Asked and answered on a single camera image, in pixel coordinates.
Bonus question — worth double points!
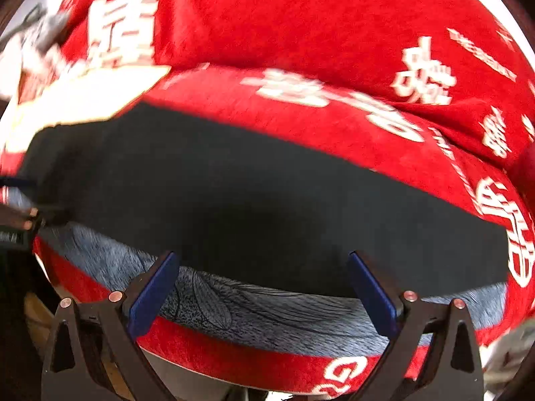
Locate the grey crumpled garment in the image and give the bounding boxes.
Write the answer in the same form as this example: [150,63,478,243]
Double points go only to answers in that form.
[0,10,74,97]

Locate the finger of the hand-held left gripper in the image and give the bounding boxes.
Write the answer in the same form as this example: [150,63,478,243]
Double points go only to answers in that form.
[0,205,44,232]
[0,177,38,190]

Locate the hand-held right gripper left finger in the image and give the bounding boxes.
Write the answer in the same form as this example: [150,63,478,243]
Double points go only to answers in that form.
[41,252,181,401]

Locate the red printed blanket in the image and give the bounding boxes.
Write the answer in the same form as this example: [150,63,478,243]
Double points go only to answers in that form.
[0,0,535,399]

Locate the light grey cloth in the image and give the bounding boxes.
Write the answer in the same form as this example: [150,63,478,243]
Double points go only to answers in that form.
[480,319,535,391]

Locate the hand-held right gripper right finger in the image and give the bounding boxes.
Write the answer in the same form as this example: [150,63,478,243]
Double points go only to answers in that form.
[349,251,486,401]

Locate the cream yellow cloth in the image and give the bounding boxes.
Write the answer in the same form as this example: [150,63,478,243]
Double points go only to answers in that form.
[0,64,173,155]

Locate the black pants with grey lining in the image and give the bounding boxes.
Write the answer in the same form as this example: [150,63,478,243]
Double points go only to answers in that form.
[19,102,511,358]

